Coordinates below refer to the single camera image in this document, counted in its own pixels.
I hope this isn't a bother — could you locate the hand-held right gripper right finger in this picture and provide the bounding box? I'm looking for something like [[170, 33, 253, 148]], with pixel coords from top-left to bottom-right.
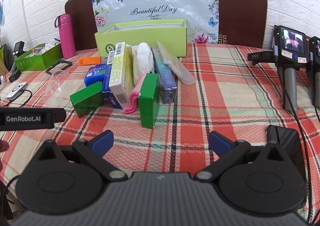
[[195, 131, 285, 183]]

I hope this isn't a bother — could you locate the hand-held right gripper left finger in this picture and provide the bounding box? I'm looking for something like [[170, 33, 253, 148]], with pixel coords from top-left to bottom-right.
[[37, 130, 128, 183]]

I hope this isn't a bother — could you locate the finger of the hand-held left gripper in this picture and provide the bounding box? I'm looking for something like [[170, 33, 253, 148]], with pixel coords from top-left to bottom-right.
[[51, 108, 67, 124]]

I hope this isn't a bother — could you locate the pink sock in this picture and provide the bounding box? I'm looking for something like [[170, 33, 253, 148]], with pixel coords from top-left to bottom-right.
[[123, 72, 150, 114]]

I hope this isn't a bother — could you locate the blue packet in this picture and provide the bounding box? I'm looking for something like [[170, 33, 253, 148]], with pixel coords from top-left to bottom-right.
[[84, 64, 112, 88]]

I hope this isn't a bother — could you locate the orange and white box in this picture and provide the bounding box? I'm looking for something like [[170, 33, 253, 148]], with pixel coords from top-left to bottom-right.
[[79, 56, 102, 66]]

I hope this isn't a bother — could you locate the pale yellow box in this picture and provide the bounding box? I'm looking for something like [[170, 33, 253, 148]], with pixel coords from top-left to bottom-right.
[[109, 42, 136, 110]]

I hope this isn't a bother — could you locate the blue toothpaste box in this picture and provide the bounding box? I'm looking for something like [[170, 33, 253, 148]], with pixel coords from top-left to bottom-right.
[[151, 46, 178, 104]]

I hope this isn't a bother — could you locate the white sock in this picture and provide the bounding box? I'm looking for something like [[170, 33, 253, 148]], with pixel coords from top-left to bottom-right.
[[132, 42, 154, 86]]

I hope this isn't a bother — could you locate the light green storage box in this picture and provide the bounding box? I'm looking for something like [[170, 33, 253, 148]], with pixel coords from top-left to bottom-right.
[[94, 19, 187, 58]]

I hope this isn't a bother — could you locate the person's left hand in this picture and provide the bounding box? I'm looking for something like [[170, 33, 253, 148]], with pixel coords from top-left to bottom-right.
[[0, 140, 10, 172]]

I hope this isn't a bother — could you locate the white round charger device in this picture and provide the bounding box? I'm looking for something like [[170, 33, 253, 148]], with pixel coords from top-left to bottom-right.
[[6, 82, 28, 99]]

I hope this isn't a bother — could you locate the small green box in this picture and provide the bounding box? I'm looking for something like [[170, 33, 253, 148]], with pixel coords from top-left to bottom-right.
[[69, 81, 104, 118]]

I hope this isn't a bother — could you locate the small black block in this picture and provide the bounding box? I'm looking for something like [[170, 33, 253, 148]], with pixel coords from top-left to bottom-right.
[[9, 68, 22, 83]]

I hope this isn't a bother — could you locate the dark blue box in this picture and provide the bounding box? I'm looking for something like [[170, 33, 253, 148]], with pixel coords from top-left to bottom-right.
[[102, 66, 123, 109]]

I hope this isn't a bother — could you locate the plaid cloth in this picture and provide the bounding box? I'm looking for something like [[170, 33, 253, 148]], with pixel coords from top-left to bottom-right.
[[0, 43, 320, 224]]

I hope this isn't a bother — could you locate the green open tray box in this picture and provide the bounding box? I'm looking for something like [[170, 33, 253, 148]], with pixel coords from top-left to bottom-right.
[[14, 44, 63, 72]]

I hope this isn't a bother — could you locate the tall green box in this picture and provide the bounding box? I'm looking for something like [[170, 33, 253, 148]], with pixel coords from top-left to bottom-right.
[[138, 73, 160, 129]]

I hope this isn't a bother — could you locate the black stand device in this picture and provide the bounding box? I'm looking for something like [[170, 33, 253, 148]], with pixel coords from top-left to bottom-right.
[[11, 41, 25, 58]]

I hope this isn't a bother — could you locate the pink thermos bottle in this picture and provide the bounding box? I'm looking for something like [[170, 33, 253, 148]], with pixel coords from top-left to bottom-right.
[[55, 14, 77, 59]]

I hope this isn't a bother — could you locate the clear plastic toothbrush case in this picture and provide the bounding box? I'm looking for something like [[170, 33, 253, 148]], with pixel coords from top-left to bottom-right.
[[156, 40, 195, 85]]

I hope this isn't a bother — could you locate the spare gripper with lit screen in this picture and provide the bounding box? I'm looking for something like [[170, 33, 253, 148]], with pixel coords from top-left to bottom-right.
[[247, 25, 309, 112]]

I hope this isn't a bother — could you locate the spare gripper device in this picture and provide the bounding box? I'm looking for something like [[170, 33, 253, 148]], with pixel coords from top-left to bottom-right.
[[309, 36, 320, 106]]

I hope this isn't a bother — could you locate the brown wooden headboard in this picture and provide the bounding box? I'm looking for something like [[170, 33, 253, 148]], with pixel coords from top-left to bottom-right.
[[65, 0, 268, 50]]

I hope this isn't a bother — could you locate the floral Beautiful Day pillow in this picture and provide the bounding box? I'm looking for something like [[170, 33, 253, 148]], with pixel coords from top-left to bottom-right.
[[92, 0, 220, 45]]

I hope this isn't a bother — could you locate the black plastic frame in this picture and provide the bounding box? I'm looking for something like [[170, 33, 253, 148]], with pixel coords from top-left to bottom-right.
[[46, 59, 73, 75]]

